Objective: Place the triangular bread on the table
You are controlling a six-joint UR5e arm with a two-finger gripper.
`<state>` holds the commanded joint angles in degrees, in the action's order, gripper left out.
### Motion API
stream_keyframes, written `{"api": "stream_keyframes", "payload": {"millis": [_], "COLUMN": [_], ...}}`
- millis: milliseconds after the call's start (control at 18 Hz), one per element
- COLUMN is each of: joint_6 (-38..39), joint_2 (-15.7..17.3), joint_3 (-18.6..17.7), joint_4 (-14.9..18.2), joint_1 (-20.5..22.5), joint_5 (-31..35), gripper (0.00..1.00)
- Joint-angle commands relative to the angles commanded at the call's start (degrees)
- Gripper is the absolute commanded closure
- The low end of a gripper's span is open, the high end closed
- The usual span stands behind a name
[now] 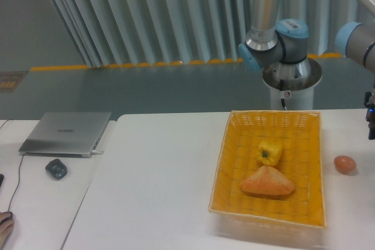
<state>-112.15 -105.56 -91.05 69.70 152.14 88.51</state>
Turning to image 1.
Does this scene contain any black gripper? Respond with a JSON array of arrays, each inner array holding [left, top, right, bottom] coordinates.
[[363, 88, 375, 139]]

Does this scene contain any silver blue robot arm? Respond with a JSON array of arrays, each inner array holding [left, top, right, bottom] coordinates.
[[238, 0, 374, 140]]

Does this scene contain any triangular toasted bread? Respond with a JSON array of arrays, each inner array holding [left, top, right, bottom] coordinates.
[[240, 166, 295, 196]]

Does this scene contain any person's hand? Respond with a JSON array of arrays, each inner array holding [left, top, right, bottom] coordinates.
[[0, 212, 15, 249]]

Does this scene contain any brown egg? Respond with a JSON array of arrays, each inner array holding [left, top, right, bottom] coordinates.
[[333, 155, 356, 174]]

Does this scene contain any yellow bell pepper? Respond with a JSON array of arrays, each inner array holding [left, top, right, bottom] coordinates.
[[257, 139, 283, 166]]

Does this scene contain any yellow woven basket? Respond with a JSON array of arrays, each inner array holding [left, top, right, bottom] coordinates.
[[208, 110, 326, 228]]

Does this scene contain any white pleated curtain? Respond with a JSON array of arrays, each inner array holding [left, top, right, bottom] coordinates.
[[34, 0, 346, 69]]

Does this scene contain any silver closed laptop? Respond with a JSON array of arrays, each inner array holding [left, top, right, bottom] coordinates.
[[19, 112, 111, 157]]

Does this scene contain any dark grey small dish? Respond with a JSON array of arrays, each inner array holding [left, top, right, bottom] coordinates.
[[45, 159, 68, 180]]

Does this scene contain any black computer mouse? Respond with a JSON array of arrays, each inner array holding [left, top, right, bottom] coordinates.
[[5, 211, 13, 221]]

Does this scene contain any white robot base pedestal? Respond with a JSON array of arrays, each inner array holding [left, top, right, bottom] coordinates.
[[268, 87, 314, 110]]

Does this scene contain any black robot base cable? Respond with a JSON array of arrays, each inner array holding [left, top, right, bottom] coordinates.
[[279, 78, 287, 111]]

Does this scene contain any black mouse cable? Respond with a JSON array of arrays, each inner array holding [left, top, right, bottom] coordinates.
[[6, 155, 25, 213]]

